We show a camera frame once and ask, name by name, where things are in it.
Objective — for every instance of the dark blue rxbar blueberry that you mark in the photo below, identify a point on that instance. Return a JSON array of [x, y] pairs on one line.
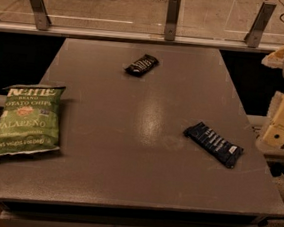
[[222, 150]]

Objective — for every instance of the black rxbar chocolate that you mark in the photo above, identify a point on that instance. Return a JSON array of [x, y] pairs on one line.
[[142, 66]]

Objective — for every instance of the green jalapeno chips bag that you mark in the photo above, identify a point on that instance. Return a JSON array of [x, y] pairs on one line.
[[29, 122]]

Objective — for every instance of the metal rail behind table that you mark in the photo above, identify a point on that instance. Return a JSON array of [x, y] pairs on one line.
[[26, 28]]

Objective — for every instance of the right metal bracket post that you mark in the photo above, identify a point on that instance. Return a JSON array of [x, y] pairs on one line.
[[254, 36]]

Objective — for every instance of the metal bracket post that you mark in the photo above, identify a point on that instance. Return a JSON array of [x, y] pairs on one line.
[[42, 20], [254, 36], [171, 19]]

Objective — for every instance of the middle metal bracket post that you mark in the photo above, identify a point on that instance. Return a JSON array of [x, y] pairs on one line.
[[171, 19]]

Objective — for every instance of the left metal bracket post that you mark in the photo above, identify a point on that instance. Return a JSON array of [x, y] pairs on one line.
[[42, 20]]

